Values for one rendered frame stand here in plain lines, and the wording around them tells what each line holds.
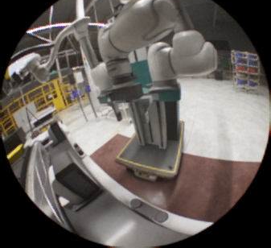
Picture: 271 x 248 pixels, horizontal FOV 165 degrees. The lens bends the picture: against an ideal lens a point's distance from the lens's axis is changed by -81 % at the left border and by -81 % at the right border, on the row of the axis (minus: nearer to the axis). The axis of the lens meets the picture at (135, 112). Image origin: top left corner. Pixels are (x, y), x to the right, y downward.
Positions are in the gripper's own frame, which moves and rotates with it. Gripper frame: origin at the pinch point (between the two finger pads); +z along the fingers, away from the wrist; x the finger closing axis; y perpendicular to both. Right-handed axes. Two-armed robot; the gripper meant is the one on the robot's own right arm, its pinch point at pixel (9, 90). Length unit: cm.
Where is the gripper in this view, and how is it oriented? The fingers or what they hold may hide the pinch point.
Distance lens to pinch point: 95.0
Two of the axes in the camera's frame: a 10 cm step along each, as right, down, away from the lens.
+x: 3.8, 5.5, 7.4
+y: 9.0, -0.2, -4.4
